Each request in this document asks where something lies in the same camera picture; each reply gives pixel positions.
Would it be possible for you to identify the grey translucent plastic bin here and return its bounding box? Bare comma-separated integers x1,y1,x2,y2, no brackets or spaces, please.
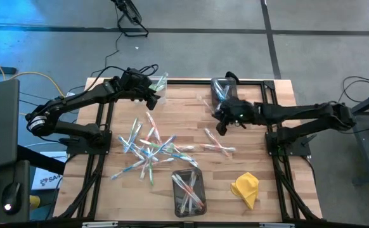
209,77,239,110

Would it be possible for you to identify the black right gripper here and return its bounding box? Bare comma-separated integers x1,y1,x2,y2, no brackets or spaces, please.
212,97,259,136

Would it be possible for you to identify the dark-legged side table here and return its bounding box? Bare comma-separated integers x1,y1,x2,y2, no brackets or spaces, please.
351,87,369,187

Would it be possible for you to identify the black plastic tray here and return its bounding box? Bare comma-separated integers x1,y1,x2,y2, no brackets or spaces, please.
171,167,208,219

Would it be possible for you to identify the yellow cable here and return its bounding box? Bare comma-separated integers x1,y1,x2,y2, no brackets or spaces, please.
0,51,65,117

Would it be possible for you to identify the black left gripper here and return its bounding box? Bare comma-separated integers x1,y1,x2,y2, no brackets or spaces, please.
120,77,162,111

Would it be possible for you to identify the black computer mouse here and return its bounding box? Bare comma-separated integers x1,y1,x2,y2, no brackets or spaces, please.
1,182,22,216

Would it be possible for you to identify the black knob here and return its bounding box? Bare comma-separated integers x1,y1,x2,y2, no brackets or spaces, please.
224,71,241,84

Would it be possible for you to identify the silver metal bracket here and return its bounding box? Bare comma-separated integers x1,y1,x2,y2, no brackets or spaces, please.
82,221,119,228
259,222,295,228

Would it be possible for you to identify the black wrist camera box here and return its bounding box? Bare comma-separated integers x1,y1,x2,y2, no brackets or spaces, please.
126,68,147,82

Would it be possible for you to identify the small yellow object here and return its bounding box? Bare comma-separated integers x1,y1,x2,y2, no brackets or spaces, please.
29,194,42,209

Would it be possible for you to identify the yellow cloth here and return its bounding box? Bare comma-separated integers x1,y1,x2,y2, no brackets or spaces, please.
230,172,260,211

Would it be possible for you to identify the clear plastic bin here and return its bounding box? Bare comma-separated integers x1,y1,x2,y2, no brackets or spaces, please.
146,72,169,105

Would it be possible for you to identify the black floor fan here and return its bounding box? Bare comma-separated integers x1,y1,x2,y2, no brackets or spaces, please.
110,0,150,38

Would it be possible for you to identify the black fan cable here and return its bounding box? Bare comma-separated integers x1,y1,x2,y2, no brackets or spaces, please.
67,31,124,93

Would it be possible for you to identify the blue toothbrush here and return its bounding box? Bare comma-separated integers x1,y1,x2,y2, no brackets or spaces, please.
123,123,143,155
117,135,146,161
133,144,159,163
221,84,232,101
212,79,224,99
110,159,146,181
138,136,176,160
158,152,191,167

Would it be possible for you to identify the white cardboard box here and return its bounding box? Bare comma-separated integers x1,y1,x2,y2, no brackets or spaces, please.
31,151,65,191

